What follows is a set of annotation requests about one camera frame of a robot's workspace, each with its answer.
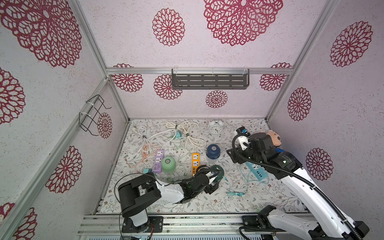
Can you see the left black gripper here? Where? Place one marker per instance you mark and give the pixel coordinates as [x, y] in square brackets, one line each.
[211, 188]

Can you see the orange power strip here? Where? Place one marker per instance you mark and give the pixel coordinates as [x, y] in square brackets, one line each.
[195, 162]

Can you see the navy blue meat grinder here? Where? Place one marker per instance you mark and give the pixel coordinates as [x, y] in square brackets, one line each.
[213, 151]

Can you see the dark green meat grinder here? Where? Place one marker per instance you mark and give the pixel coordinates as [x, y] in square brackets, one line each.
[215, 173]

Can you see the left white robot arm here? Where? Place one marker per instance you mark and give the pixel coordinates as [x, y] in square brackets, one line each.
[137, 194]

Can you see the grey wall shelf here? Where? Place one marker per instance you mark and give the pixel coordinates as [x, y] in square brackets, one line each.
[209, 81]

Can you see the pig plush toy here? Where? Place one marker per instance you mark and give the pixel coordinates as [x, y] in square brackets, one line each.
[276, 139]

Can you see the black wire rack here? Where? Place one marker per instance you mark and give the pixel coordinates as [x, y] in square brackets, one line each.
[96, 121]

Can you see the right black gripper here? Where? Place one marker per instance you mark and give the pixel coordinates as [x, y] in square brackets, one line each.
[235, 154]

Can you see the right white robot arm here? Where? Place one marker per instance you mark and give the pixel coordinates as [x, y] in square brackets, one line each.
[330, 222]

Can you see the white twin-bell alarm clock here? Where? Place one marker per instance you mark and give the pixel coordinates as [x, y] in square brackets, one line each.
[216, 127]

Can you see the teal power strip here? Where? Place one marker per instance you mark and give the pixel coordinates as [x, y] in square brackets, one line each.
[257, 171]

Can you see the light green meat grinder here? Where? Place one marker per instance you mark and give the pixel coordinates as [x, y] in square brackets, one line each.
[168, 165]

